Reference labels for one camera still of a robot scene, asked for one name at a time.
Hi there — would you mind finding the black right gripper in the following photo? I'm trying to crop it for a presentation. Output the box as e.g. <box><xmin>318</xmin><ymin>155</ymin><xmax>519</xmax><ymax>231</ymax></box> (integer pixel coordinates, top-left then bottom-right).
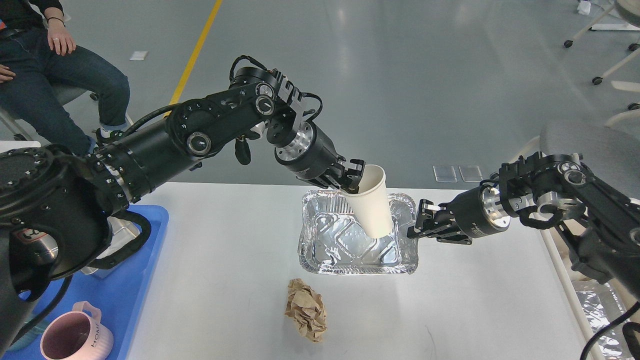
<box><xmin>406</xmin><ymin>186</ymin><xmax>511</xmax><ymax>245</ymax></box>

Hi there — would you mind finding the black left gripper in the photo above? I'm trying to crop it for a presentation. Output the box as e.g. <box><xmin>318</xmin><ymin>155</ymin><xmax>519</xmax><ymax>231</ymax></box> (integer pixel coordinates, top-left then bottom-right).
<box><xmin>274</xmin><ymin>121</ymin><xmax>366</xmax><ymax>195</ymax></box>

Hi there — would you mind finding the white paper cup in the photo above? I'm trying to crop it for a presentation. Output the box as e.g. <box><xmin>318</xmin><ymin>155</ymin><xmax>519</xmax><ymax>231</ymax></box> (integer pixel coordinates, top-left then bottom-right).
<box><xmin>342</xmin><ymin>164</ymin><xmax>394</xmax><ymax>239</ymax></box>

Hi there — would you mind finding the aluminium foil tray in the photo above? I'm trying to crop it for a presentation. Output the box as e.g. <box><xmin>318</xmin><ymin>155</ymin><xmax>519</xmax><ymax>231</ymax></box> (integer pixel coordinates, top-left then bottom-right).
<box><xmin>297</xmin><ymin>190</ymin><xmax>419</xmax><ymax>276</ymax></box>

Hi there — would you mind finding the stainless steel square dish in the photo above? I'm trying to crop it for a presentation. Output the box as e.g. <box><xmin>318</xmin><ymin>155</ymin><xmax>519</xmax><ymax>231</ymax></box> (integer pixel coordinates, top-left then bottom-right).
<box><xmin>80</xmin><ymin>216</ymin><xmax>141</xmax><ymax>280</ymax></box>

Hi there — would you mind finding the pink ribbed mug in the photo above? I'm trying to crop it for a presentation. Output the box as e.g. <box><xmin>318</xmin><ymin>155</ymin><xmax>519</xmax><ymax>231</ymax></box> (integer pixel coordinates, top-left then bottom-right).
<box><xmin>39</xmin><ymin>301</ymin><xmax>114</xmax><ymax>360</ymax></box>

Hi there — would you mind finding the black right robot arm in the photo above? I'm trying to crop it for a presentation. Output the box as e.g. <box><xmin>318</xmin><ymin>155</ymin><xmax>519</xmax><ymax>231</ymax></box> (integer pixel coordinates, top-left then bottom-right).
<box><xmin>407</xmin><ymin>152</ymin><xmax>640</xmax><ymax>298</ymax></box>

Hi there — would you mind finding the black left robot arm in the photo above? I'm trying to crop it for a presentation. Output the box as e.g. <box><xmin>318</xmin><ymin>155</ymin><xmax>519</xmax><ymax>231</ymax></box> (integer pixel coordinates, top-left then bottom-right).
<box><xmin>0</xmin><ymin>55</ymin><xmax>365</xmax><ymax>353</ymax></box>

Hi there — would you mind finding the left floor outlet plate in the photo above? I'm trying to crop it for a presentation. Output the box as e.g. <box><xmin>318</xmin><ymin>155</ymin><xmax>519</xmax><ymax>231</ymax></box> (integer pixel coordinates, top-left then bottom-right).
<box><xmin>432</xmin><ymin>165</ymin><xmax>458</xmax><ymax>183</ymax></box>

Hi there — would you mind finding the floor outlet plate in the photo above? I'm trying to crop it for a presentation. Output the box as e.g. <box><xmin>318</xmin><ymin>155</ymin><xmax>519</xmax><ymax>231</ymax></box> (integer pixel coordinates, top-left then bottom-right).
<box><xmin>458</xmin><ymin>165</ymin><xmax>484</xmax><ymax>183</ymax></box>
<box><xmin>432</xmin><ymin>165</ymin><xmax>458</xmax><ymax>183</ymax></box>

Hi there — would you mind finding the right floor outlet plate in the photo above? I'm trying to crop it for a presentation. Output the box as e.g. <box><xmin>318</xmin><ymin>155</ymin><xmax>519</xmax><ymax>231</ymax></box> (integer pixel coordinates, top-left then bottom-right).
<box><xmin>458</xmin><ymin>165</ymin><xmax>484</xmax><ymax>183</ymax></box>

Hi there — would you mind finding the crumpled brown paper ball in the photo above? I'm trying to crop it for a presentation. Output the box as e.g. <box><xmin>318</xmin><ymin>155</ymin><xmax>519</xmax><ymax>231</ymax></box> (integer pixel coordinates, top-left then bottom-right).
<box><xmin>285</xmin><ymin>278</ymin><xmax>328</xmax><ymax>343</ymax></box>

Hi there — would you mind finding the white plastic bin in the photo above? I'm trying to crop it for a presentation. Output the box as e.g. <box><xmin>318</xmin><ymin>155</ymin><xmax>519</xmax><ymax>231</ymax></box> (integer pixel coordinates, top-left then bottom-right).
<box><xmin>540</xmin><ymin>229</ymin><xmax>599</xmax><ymax>349</ymax></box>

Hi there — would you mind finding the grey office chair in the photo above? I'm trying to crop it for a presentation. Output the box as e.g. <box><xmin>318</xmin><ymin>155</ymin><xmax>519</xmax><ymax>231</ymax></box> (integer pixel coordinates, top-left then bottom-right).
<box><xmin>512</xmin><ymin>120</ymin><xmax>640</xmax><ymax>199</ymax></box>

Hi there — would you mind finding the white paper on floor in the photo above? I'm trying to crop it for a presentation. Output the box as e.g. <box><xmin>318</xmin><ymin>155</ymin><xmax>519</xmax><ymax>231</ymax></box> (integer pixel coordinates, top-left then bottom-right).
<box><xmin>129</xmin><ymin>50</ymin><xmax>149</xmax><ymax>61</ymax></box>

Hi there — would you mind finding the white chair legs top right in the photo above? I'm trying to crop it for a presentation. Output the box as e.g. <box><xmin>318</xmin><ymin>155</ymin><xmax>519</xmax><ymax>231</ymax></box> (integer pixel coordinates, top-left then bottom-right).
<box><xmin>562</xmin><ymin>0</ymin><xmax>640</xmax><ymax>128</ymax></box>

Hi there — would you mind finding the blue plastic tray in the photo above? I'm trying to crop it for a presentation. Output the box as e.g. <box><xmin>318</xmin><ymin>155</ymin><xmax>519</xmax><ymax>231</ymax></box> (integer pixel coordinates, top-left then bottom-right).
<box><xmin>0</xmin><ymin>205</ymin><xmax>169</xmax><ymax>360</ymax></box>

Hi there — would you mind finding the seated person in black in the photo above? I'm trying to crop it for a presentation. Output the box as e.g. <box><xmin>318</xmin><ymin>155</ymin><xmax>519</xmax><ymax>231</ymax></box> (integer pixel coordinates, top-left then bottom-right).
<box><xmin>0</xmin><ymin>0</ymin><xmax>132</xmax><ymax>156</ymax></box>

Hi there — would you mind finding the white side table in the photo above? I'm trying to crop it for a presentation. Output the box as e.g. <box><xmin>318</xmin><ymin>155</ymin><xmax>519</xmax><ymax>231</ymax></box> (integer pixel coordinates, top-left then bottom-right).
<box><xmin>0</xmin><ymin>140</ymin><xmax>42</xmax><ymax>153</ymax></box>

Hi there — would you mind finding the teal mug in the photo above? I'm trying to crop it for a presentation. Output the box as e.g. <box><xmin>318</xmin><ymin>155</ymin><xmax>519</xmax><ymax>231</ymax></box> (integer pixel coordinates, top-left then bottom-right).
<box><xmin>7</xmin><ymin>318</ymin><xmax>50</xmax><ymax>352</ymax></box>

